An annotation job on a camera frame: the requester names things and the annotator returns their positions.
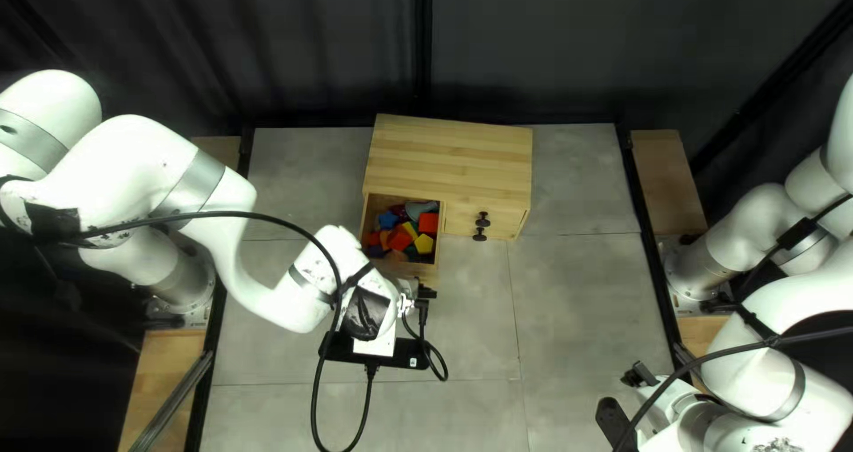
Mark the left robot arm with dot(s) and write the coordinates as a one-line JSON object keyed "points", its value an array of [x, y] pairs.
{"points": [[133, 165]]}

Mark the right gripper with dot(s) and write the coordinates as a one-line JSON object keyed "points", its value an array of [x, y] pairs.
{"points": [[666, 412]]}

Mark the black frame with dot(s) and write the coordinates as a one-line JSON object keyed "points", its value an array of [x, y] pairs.
{"points": [[638, 205]]}

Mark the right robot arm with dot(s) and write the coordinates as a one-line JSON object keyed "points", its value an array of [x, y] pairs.
{"points": [[753, 218]]}

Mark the yellow toy block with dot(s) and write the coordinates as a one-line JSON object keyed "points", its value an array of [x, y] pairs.
{"points": [[409, 230], [424, 244]]}

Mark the red toy block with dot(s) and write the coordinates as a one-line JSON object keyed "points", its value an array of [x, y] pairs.
{"points": [[400, 239], [428, 223]]}

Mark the wooden chest of drawers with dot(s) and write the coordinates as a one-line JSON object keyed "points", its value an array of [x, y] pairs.
{"points": [[453, 158]]}

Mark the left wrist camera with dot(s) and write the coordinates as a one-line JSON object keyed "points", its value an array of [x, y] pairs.
{"points": [[410, 358]]}

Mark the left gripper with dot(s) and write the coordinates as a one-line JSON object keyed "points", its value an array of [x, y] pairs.
{"points": [[403, 298]]}

